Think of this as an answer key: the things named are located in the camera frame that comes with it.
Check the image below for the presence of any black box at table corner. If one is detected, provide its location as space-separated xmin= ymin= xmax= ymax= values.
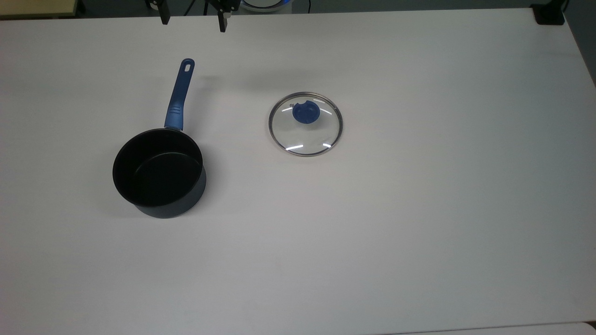
xmin=530 ymin=3 xmax=567 ymax=26

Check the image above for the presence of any light wooden table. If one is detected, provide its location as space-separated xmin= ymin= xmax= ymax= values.
xmin=0 ymin=0 xmax=79 ymax=20

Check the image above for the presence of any robot base with blue ring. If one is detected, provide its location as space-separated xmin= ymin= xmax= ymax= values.
xmin=241 ymin=0 xmax=292 ymax=13

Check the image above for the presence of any glass lid with blue knob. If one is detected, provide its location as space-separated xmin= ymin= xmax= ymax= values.
xmin=268 ymin=92 xmax=344 ymax=157

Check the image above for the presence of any dark saucepan with blue handle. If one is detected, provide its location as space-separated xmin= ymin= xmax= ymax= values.
xmin=112 ymin=58 xmax=207 ymax=219

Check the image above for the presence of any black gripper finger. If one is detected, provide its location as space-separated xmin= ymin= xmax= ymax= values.
xmin=145 ymin=0 xmax=170 ymax=26
xmin=205 ymin=0 xmax=241 ymax=33

